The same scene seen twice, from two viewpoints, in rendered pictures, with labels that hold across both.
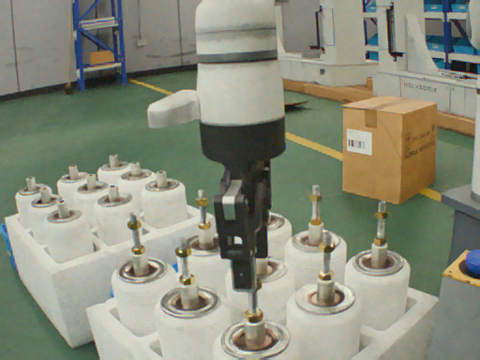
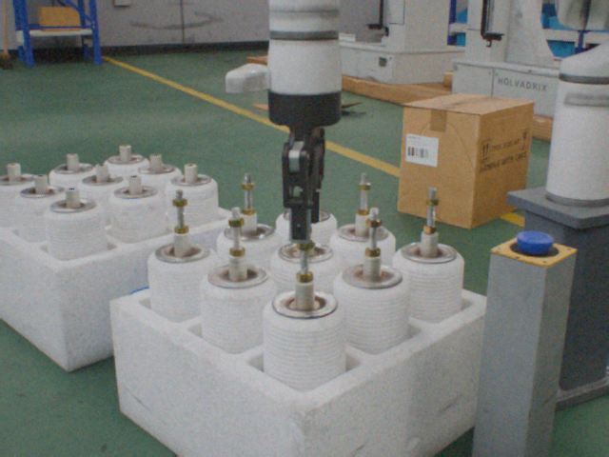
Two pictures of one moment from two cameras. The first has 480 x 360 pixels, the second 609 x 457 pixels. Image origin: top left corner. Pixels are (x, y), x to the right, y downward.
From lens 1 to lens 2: 31 cm
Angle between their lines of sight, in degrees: 4
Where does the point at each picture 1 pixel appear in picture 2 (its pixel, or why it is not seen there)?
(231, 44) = (302, 23)
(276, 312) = not seen: hidden behind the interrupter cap
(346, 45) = (421, 24)
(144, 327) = (182, 314)
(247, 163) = (308, 128)
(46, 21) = not seen: outside the picture
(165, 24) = not seen: outside the picture
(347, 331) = (394, 309)
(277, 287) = (324, 268)
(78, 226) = (93, 217)
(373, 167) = (438, 182)
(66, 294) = (70, 299)
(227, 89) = (296, 63)
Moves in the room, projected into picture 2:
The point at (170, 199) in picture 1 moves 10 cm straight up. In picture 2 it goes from (201, 195) to (198, 141)
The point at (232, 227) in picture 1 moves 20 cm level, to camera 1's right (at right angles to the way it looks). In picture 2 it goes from (295, 177) to (496, 173)
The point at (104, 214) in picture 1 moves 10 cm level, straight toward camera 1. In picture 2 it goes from (124, 207) to (133, 224)
